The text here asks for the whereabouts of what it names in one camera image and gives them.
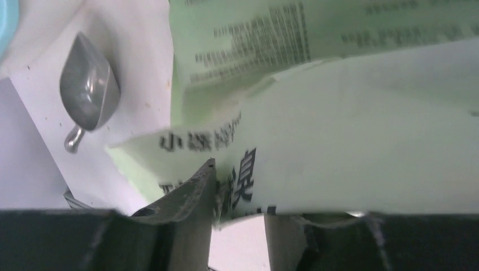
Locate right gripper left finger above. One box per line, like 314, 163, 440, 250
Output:
1, 159, 216, 270

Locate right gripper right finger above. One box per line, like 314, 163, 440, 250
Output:
265, 213, 478, 270

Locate green cat litter bag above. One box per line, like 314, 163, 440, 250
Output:
107, 1, 478, 218

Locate teal plastic litter box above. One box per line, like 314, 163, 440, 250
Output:
1, 0, 20, 60

